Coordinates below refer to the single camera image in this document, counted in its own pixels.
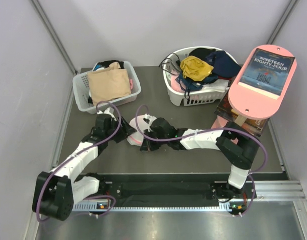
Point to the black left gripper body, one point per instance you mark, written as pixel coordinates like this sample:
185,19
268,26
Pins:
114,125

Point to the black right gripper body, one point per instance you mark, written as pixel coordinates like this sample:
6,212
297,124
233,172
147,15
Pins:
156,145

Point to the white mesh laundry bag pink zipper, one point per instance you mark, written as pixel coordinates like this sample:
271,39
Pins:
137,139

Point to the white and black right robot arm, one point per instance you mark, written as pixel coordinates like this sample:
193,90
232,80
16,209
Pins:
239,147

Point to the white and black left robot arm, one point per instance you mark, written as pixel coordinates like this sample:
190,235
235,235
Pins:
58,191

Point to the round white laundry basket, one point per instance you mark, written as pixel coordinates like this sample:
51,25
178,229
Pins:
169,68

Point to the beige folded garment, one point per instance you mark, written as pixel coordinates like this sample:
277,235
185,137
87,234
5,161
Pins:
107,85

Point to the pink garment in round basket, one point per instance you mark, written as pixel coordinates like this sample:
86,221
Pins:
177,85

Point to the black garment in rectangular basket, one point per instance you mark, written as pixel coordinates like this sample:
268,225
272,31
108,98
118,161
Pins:
115,64

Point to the yellow garment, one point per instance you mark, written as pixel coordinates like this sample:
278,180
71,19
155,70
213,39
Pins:
195,69

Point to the white garment in round basket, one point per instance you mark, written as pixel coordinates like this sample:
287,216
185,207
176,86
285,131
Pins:
220,86

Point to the black garment in round basket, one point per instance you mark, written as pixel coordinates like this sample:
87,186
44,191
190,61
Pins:
202,53

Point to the navy blue garment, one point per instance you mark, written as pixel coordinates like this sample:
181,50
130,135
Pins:
223,64

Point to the pink two-tier wooden shelf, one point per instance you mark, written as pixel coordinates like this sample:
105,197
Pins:
253,105

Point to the stack of dark books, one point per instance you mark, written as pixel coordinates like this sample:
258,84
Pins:
225,113

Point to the Nineteen Eighty-Four book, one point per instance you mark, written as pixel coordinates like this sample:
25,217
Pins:
267,73

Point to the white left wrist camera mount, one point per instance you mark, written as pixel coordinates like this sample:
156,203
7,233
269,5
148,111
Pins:
109,111

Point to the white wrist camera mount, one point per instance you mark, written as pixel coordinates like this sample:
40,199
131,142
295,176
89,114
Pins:
109,111
149,120

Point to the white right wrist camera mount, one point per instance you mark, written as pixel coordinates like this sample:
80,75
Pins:
149,120

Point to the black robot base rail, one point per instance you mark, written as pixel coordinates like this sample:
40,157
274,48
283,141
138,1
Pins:
170,190

